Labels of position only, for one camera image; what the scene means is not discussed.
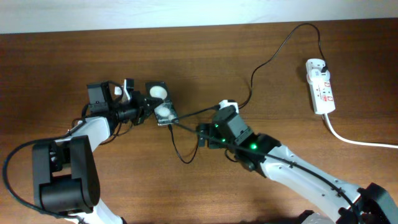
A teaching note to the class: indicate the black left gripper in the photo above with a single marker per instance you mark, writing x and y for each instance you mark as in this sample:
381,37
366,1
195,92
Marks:
143,109

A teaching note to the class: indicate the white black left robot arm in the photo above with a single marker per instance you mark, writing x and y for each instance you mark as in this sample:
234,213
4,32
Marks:
66,181

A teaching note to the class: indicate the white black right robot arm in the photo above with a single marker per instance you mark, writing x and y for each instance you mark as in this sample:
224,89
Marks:
339,201

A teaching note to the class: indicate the white charger adapter plug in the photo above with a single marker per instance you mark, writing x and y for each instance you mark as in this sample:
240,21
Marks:
317,68

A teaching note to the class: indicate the white power strip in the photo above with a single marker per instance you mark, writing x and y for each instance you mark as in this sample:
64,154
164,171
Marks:
322,96

